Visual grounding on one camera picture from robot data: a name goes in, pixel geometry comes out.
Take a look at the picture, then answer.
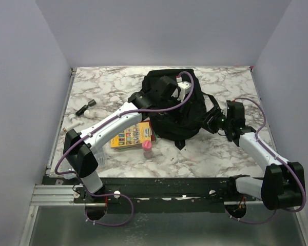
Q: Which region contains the black mounting rail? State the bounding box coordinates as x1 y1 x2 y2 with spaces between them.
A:
41 177 271 218

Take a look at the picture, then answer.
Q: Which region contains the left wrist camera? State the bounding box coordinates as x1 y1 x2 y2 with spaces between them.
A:
172 76 191 102

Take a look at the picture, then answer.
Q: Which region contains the yellow picture book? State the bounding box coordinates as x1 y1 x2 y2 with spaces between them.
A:
109 121 152 149

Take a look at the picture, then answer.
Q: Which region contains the black backpack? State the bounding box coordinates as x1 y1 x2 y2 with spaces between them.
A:
141 69 219 150

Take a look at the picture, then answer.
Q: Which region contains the white pipe fitting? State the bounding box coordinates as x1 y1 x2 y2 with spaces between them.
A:
61 110 97 134

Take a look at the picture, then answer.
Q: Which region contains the dark red book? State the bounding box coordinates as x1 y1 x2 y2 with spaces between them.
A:
117 120 157 152

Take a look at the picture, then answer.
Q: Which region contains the aluminium frame rail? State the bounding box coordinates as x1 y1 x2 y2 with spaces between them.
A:
29 183 87 207

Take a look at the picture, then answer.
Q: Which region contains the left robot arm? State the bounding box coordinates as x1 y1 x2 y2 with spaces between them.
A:
59 75 194 202

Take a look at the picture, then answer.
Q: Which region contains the black cylinder tool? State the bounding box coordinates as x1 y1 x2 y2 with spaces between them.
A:
75 99 97 116

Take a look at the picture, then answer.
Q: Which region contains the pink lidded bottle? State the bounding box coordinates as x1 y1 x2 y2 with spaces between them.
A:
142 140 153 158

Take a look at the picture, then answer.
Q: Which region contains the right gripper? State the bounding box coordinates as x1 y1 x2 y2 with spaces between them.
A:
195 105 233 134

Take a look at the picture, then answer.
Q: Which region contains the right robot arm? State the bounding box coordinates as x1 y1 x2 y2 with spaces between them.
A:
201 98 306 213

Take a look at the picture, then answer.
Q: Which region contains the clear plastic box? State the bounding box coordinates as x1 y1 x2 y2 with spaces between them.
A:
66 145 106 178

